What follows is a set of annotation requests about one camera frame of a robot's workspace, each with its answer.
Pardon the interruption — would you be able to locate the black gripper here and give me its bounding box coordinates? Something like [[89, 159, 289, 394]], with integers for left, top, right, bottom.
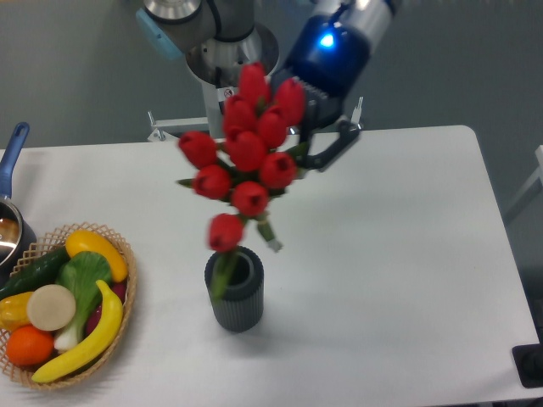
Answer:
[[271, 14, 372, 172]]

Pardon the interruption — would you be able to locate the red tulip bouquet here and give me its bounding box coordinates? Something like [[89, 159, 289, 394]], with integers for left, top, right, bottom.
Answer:
[[178, 62, 305, 299]]

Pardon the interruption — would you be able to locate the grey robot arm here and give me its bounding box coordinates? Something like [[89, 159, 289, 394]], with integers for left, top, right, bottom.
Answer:
[[136, 1, 393, 171]]

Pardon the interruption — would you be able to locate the dark grey ribbed vase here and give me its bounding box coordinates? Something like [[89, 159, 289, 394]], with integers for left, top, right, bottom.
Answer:
[[204, 247, 264, 332]]

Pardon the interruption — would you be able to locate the white furniture leg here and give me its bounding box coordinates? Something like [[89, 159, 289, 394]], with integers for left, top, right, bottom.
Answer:
[[504, 145, 542, 224]]

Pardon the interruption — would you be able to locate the dark red vegetable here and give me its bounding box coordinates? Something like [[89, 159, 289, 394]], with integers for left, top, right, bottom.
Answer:
[[85, 281, 127, 337]]

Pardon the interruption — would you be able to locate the black device at table edge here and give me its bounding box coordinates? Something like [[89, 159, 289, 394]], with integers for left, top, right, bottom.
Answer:
[[512, 343, 542, 388]]

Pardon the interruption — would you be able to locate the yellow squash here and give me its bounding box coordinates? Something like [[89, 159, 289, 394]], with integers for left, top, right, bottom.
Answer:
[[65, 230, 128, 282]]

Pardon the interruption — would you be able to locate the yellow banana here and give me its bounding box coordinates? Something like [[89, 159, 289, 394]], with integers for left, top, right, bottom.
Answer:
[[31, 280, 123, 384]]

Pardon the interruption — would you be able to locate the green bok choy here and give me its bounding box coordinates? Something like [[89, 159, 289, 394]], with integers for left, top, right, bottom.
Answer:
[[54, 251, 112, 353]]

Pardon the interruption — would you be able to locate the woven wicker basket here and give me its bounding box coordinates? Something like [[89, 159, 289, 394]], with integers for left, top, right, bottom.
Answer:
[[1, 222, 137, 391]]

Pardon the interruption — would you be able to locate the green cucumber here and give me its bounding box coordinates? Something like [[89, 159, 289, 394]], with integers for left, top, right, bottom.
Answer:
[[1, 246, 70, 299]]

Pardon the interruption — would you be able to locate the beige round disc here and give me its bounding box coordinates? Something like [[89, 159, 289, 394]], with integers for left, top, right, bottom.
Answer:
[[26, 284, 76, 332]]

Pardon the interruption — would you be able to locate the yellow bell pepper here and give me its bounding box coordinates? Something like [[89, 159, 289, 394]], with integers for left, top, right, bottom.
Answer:
[[1, 292, 33, 332]]

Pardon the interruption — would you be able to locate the orange fruit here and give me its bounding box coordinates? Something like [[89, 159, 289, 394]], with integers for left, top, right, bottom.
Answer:
[[6, 325, 53, 366]]

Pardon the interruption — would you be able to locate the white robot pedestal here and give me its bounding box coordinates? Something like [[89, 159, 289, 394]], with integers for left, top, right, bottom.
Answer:
[[148, 71, 363, 143]]

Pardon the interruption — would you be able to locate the blue handled saucepan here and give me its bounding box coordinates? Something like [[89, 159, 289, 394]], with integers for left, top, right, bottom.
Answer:
[[1, 122, 36, 287]]

